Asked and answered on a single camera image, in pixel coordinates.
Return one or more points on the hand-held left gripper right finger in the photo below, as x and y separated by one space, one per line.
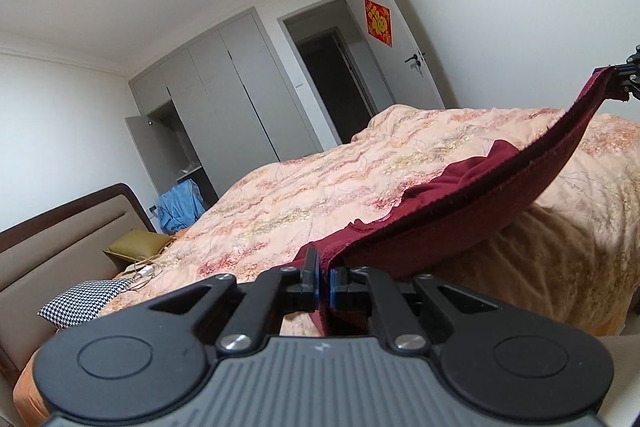
334 289

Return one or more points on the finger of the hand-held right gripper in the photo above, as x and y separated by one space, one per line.
622 77

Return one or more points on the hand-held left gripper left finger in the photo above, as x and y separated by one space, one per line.
313 279

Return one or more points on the dark red sweater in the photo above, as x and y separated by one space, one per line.
450 217

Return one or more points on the bed with floral peach duvet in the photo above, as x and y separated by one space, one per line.
300 187

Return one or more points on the blue garment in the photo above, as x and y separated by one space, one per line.
180 207

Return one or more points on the white crumpled item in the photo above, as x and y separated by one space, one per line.
189 168

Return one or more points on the olive green pillow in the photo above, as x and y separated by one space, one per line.
137 244

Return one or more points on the grey built-in wardrobe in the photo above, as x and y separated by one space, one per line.
235 102

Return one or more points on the white room door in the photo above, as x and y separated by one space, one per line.
415 87

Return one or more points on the houndstooth pillow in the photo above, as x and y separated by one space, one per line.
85 302

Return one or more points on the red door decoration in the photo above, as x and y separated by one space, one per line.
378 23

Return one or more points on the brown padded bed headboard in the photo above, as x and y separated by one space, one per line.
50 252

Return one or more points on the orange bed sheet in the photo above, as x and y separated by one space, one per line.
27 387

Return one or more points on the grey door frame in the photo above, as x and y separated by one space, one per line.
287 47

